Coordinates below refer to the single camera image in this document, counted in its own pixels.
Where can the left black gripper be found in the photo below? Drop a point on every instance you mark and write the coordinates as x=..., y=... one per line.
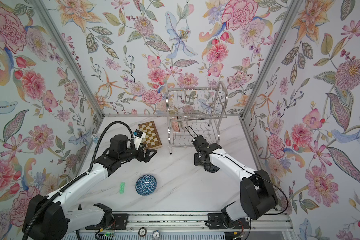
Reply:
x=146, y=158

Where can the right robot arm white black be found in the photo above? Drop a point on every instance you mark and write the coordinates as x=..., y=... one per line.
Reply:
x=257, y=194

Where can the pink striped bowl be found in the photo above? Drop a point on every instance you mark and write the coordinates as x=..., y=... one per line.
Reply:
x=182, y=125

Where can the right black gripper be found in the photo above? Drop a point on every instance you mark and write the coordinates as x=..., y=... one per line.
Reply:
x=196, y=160

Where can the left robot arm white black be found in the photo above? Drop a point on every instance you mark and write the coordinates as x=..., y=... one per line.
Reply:
x=50, y=218

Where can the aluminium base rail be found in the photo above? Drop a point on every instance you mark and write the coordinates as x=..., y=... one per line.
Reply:
x=176, y=221

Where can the small green plastic block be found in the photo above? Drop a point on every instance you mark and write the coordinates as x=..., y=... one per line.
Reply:
x=122, y=188

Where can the small blue white object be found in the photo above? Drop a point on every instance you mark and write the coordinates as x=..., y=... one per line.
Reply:
x=95, y=138

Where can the wooden folded chessboard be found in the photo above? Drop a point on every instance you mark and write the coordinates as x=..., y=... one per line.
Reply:
x=152, y=139

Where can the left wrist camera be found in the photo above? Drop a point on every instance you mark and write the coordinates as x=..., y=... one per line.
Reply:
x=139, y=136

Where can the silver two-tier dish rack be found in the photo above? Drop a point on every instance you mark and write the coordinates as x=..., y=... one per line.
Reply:
x=204, y=108

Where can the blue triangle patterned bowl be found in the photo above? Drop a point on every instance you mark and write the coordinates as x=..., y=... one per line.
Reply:
x=146, y=185

